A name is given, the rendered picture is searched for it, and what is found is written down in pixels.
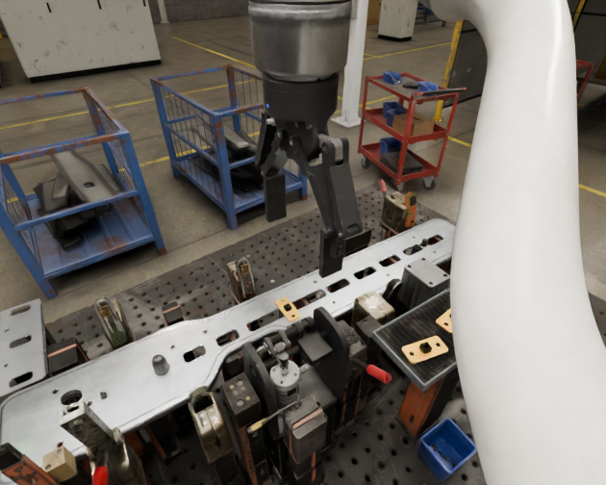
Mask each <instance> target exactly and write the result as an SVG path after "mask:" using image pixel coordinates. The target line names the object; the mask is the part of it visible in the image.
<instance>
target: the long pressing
mask: <svg viewBox="0 0 606 485"><path fill-rule="evenodd" d="M455 229H456V226H454V225H452V224H451V223H449V222H448V221H446V220H444V219H441V218H433V219H431V220H428V221H426V222H424V223H421V224H420V225H418V226H416V227H413V228H411V229H409V230H406V231H404V232H402V233H400V234H397V235H395V236H393V237H391V238H388V239H386V240H384V241H381V242H379V243H377V244H374V245H372V246H370V247H368V248H365V249H363V250H361V251H358V252H356V253H354V254H352V255H349V256H347V257H345V258H343V260H342V270H340V271H338V272H336V273H334V274H331V275H329V276H327V277H325V278H321V277H320V276H319V269H317V270H315V271H313V272H310V273H308V274H306V275H303V276H301V277H299V278H297V279H294V280H292V281H290V282H289V283H286V284H284V285H282V286H279V287H277V288H275V289H273V290H270V291H268V292H266V293H263V294H260V295H258V296H255V297H253V298H251V299H249V300H246V301H244V302H242V303H240V304H238V305H236V306H234V307H231V308H229V309H227V310H225V311H222V312H220V313H218V314H215V315H213V316H211V317H209V318H206V319H195V320H186V321H181V322H178V323H175V324H173V325H171V326H168V327H167V328H165V329H163V330H160V331H158V332H156V333H153V334H151V335H149V336H146V337H144V338H142V339H139V340H137V341H135V342H132V343H130V344H128V345H125V346H123V347H120V348H118V349H116V350H113V351H111V352H109V353H106V354H104V355H102V356H99V357H97V358H95V359H92V360H90V361H88V362H85V363H84V364H82V365H79V366H77V367H75V368H72V369H70V370H66V371H64V372H62V373H59V374H57V375H55V376H52V377H50V378H48V379H45V380H43V381H41V382H39V383H37V384H35V385H33V386H30V387H28V388H26V389H23V390H21V391H19V392H16V393H14V394H12V395H11V396H9V397H7V398H6V399H5V400H4V401H3V402H2V403H1V404H0V446H1V445H3V444H5V443H7V442H9V443H10V444H11V445H12V446H14V447H15V448H16V449H17V450H19V451H20V452H21V453H22V454H23V453H24V454H25V455H26V456H28V457H29V458H30V459H31V460H32V461H34V462H35V463H36V464H37V465H38V466H40V467H41V468H42V469H43V462H42V456H43V455H45V454H47V453H49V452H51V451H53V450H55V449H57V448H58V444H59V443H60V442H63V446H65V447H66V448H67V449H68V450H69V451H70V452H71V453H72V454H73V455H74V456H75V457H76V458H77V462H78V461H80V460H82V459H84V458H86V457H88V456H87V453H86V448H85V445H83V444H82V443H81V442H79V441H78V440H77V439H76V438H74V437H73V436H72V435H70V434H69V433H68V432H67V431H65V430H64V429H63V428H61V427H60V426H59V419H58V412H60V411H64V412H66V407H67V406H68V405H63V404H61V397H62V396H63V394H65V393H66V392H68V391H71V390H79V391H81V392H82V395H83V396H82V398H81V399H80V400H79V401H78V402H81V401H84V402H85V403H87V402H88V401H91V402H92V404H91V405H90V406H89V408H90V409H91V410H92V411H93V412H94V413H95V414H96V415H97V416H98V417H99V418H100V419H101V420H102V421H103V422H104V423H105V424H106V425H107V426H108V427H109V428H110V429H111V430H113V428H114V427H116V426H118V427H119V429H120V431H121V434H122V435H123V437H125V436H127V435H129V434H131V433H133V432H135V431H136V430H138V429H140V428H142V427H144V426H146V425H147V424H149V423H151V422H152V421H155V420H157V419H159V418H161V417H163V416H165V415H166V414H168V413H170V412H172V411H174V410H176V409H178V408H180V407H182V406H183V405H185V404H187V403H189V402H190V399H189V392H190V391H191V390H192V389H194V388H195V387H197V386H200V385H206V386H207V388H208V390H210V389H211V388H212V387H213V386H214V384H215V382H216V380H217V377H218V375H219V373H220V371H221V368H222V366H223V364H224V362H225V361H226V359H227V358H228V357H230V356H231V355H233V354H235V353H237V352H239V351H241V350H242V347H241V346H242V345H243V344H245V343H247V342H249V343H251V344H252V345H253V344H255V343H257V342H259V341H261V340H263V339H264V338H266V337H269V336H271V335H276V334H278V331H280V330H283V331H284V330H286V329H287V326H288V325H290V324H292V323H294V322H296V321H298V320H300V319H303V318H305V317H307V316H311V317H312V318H314V309H315V308H318V307H320V306H322V307H324V308H325V309H326V310H327V311H328V312H329V313H330V314H331V316H332V317H333V318H334V319H335V320H337V319H340V318H342V317H344V316H346V315H348V314H350V313H351V312H353V306H354V299H355V298H356V297H358V296H360V295H362V294H365V293H367V292H369V291H375V292H377V293H379V294H380V295H381V296H382V294H383V292H384V290H385V288H386V285H387V283H388V282H389V281H391V280H392V279H393V278H394V277H398V278H399V279H400V280H401V277H402V273H403V269H404V266H405V265H407V264H409V263H411V262H412V261H414V260H416V259H418V258H420V257H425V258H426V259H428V260H429V261H430V262H432V263H433V264H435V265H436V266H437V267H439V266H441V265H443V264H445V263H447V262H448V261H450V260H452V250H453V242H454V235H455ZM435 236H441V237H442V238H443V240H442V241H440V242H436V243H434V244H432V245H430V244H429V243H428V245H427V246H421V245H420V244H421V242H422V239H424V238H426V239H428V240H429V239H431V238H433V237H435ZM413 237H414V238H413ZM415 245H418V246H420V247H421V248H422V250H420V251H419V252H417V253H415V254H413V255H410V256H408V255H406V254H404V253H403V251H404V250H406V249H408V248H410V247H412V246H415ZM435 252H436V253H435ZM391 256H396V257H397V258H399V259H400V261H398V262H396V263H394V264H392V265H390V266H388V267H382V266H381V265H380V264H379V263H380V262H382V261H384V260H386V259H388V258H390V257H391ZM366 268H373V269H375V271H376V272H374V273H372V274H371V275H369V276H367V277H365V278H363V279H357V278H356V277H355V276H354V274H355V273H357V272H359V271H361V270H363V269H366ZM387 274H388V275H389V276H387ZM342 279H345V280H346V281H347V282H348V283H349V285H348V286H346V287H344V288H342V289H340V290H338V291H336V292H334V293H330V292H329V291H328V290H327V289H326V288H327V287H328V286H330V285H333V284H335V283H337V282H339V281H341V280H342ZM315 281H316V283H314V282H315ZM318 291H323V292H324V293H325V294H326V296H324V297H323V298H321V299H319V300H317V301H315V302H313V303H311V304H309V305H307V306H305V307H303V308H301V309H298V310H297V311H298V312H299V313H300V315H301V317H300V318H299V319H295V320H293V321H288V320H287V318H286V317H285V316H283V317H282V318H280V319H277V320H276V321H274V322H271V323H269V324H267V325H265V326H263V327H261V328H259V329H257V330H255V331H249V329H248V328H247V324H248V323H250V322H253V321H255V320H257V319H260V318H262V317H264V316H266V315H269V314H271V313H273V312H275V311H277V310H280V309H279V308H278V306H277V305H276V304H275V301H276V300H278V299H280V298H282V297H285V296H286V297H287V298H288V299H289V301H290V302H291V303H293V302H295V301H297V300H299V299H302V298H304V297H306V296H308V295H310V294H313V293H315V292H318ZM333 302H335V303H333ZM204 331H208V332H207V333H206V334H204ZM232 331H236V332H237V333H238V334H239V338H238V339H236V340H234V341H232V342H230V343H229V344H227V345H224V346H219V345H218V344H217V342H216V340H217V339H218V338H219V337H222V336H224V335H226V334H228V333H230V332H232ZM173 345H174V348H171V347H172V346H173ZM199 346H202V347H203V348H204V350H205V354H204V355H203V356H201V357H199V358H197V359H195V360H193V361H191V362H188V363H187V362H186V361H185V359H184V354H186V353H187V352H190V351H192V350H194V349H196V348H198V347H199ZM157 354H162V355H163V356H164V357H165V359H166V361H167V363H168V364H169V370H168V372H167V373H165V374H163V375H157V374H156V373H155V371H154V369H153V367H152V358H153V357H154V356H155V355H157ZM55 390H58V391H57V392H56V393H55V394H53V392H54V391H55ZM101 392H103V393H104V392H106V395H107V397H106V398H104V399H102V398H101V395H100V393H101ZM66 413H67V414H69V413H68V412H66ZM0 485H18V484H16V483H15V482H13V481H12V480H10V479H9V478H8V477H6V476H5V475H3V474H2V473H1V471H0Z"/></svg>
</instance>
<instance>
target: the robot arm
mask: <svg viewBox="0 0 606 485"><path fill-rule="evenodd" d="M351 1H352V0H249V6H248V13H249V15H250V25H251V37H252V49H253V62H254V65H255V66H256V67H257V68H258V69H259V70H260V71H262V72H263V74H262V80H263V94H264V105H263V106H262V124H261V130H260V135H259V140H258V145H257V150H256V156H255V166H256V167H261V173H262V175H263V177H264V190H265V214H266V220H267V221H268V222H272V221H275V220H277V219H280V218H283V217H286V216H287V210H286V182H285V174H284V173H283V171H284V170H283V169H284V165H285V164H286V162H287V161H288V159H293V160H294V161H295V162H296V163H297V164H298V165H299V167H300V170H301V172H302V174H303V176H305V177H307V178H308V179H309V182H310V185H311V187H312V190H313V193H314V196H315V198H316V203H317V206H318V208H319V210H320V213H321V216H322V218H323V221H324V223H325V227H324V228H322V229H320V250H319V276H320V277H321V278H325V277H327V276H329V275H331V274H334V273H336V272H338V271H340V270H342V260H343V254H344V252H345V247H346V239H348V238H350V237H353V236H355V235H357V234H360V233H362V232H363V226H362V222H361V217H360V213H359V207H358V202H357V198H356V193H355V189H354V184H353V179H352V174H351V169H350V164H349V141H348V139H347V138H346V137H343V138H339V139H333V138H331V137H330V136H329V132H328V125H327V122H328V120H329V118H330V117H331V116H332V114H333V113H334V112H335V111H336V109H337V106H338V88H339V73H338V72H339V71H341V70H343V69H344V68H345V66H346V64H347V54H348V42H349V28H350V15H351V14H352V6H351ZM417 1H418V2H419V3H421V4H422V5H424V6H425V7H426V8H428V9H429V10H430V11H432V12H433V13H434V14H435V16H436V17H438V18H439V19H441V20H444V21H449V22H454V21H461V20H465V19H466V20H468V21H470V22H471V23H472V24H473V25H474V27H475V28H476V29H477V30H478V32H479V33H480V35H481V37H482V39H483V41H484V43H485V46H486V49H487V54H488V64H487V73H486V78H485V83H484V88H483V93H482V98H481V103H480V108H479V112H478V116H477V121H476V126H475V131H474V136H473V141H472V146H471V150H470V155H469V160H468V165H467V174H466V179H465V183H464V188H463V193H462V198H461V203H460V208H459V214H458V218H457V223H456V229H455V235H454V242H453V250H452V261H451V272H450V305H451V322H452V333H453V341H454V348H455V355H456V360H457V366H458V372H459V376H460V381H461V386H462V391H463V395H464V399H465V403H466V408H467V414H468V418H469V422H470V426H471V430H472V433H473V437H474V441H475V444H476V447H477V451H478V455H479V458H480V462H481V466H482V469H483V473H484V476H485V479H486V483H487V485H606V348H605V345H604V343H603V342H602V339H601V337H600V334H599V331H598V328H597V326H596V323H595V320H594V316H593V311H592V307H591V303H590V300H589V296H588V292H587V287H586V282H585V276H584V270H583V263H582V254H581V245H580V229H579V194H578V147H577V100H576V59H575V43H574V34H573V27H572V21H571V17H570V13H569V8H568V3H567V0H417ZM319 159H320V160H322V164H319V165H315V166H309V165H311V164H314V163H316V162H317V161H318V160H319ZM280 172H281V173H280ZM277 173H278V174H277ZM334 221H335V223H334Z"/></svg>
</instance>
